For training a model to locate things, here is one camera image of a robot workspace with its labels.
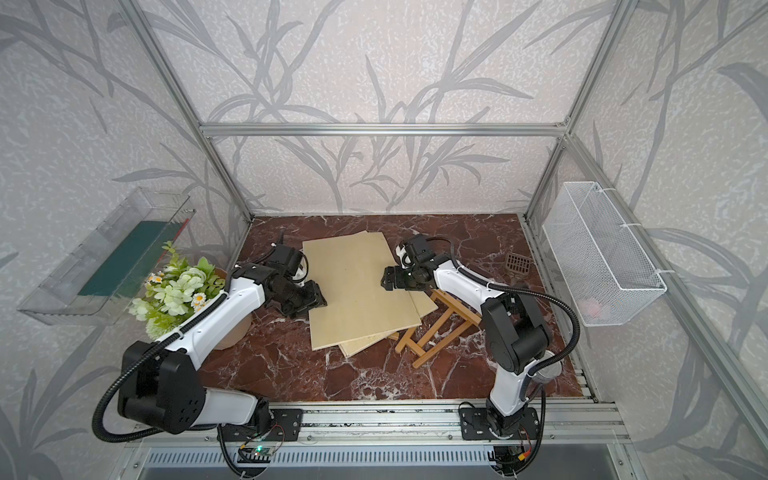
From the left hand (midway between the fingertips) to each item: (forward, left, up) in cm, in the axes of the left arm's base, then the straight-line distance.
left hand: (324, 304), depth 83 cm
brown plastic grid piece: (+21, -63, -8) cm, 67 cm away
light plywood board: (+15, -5, -5) cm, 16 cm away
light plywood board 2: (+3, -29, -4) cm, 29 cm away
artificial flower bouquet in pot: (-7, +27, +19) cm, 34 cm away
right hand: (+9, -18, -2) cm, 21 cm away
